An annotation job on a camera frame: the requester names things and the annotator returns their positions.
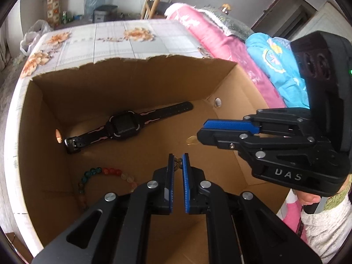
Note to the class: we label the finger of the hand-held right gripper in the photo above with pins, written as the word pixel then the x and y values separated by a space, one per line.
pixel 217 139
pixel 228 125

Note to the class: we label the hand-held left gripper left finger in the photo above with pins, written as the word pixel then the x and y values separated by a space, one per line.
pixel 170 176

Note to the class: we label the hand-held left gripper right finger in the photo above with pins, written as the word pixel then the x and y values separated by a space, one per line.
pixel 187 178

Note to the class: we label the small gold ribbed clip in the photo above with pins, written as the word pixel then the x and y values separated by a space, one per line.
pixel 178 162

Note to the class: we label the brown cardboard box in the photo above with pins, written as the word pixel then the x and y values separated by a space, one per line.
pixel 165 93

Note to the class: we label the black wrist watch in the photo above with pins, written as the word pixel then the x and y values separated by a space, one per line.
pixel 123 123

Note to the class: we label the person's right hand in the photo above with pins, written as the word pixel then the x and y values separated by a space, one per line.
pixel 306 198

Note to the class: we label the blue patterned quilt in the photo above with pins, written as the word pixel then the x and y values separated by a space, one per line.
pixel 275 66

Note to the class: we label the pink floral blanket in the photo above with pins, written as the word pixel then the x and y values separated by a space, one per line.
pixel 220 41

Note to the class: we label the grey-green lace cloth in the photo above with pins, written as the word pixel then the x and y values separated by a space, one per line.
pixel 233 23

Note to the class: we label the small mushroom ornament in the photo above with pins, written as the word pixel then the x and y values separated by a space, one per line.
pixel 226 7

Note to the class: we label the grey storage box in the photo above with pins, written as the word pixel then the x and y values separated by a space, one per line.
pixel 106 13

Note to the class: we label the translucent plastic bag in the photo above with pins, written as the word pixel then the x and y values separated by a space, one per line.
pixel 92 4

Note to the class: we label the green bottle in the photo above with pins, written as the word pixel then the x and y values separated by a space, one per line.
pixel 64 16

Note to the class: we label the white plastic bag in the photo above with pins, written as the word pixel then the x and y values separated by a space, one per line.
pixel 33 35

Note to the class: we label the checked patterned roll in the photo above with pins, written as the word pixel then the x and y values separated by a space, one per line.
pixel 53 2

